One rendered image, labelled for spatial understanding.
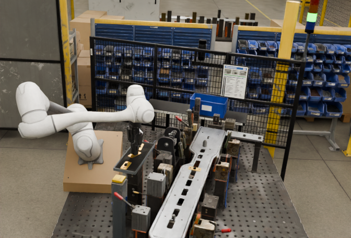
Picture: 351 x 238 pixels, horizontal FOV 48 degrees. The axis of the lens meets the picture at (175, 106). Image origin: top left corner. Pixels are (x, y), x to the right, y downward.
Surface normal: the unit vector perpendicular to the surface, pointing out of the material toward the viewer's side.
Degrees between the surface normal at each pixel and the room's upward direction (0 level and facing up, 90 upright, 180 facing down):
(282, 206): 0
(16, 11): 90
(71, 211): 0
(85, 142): 54
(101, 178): 49
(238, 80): 90
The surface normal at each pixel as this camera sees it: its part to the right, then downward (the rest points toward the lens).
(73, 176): 0.04, -0.31
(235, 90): -0.26, 0.37
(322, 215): 0.05, -0.92
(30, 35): 0.00, 0.41
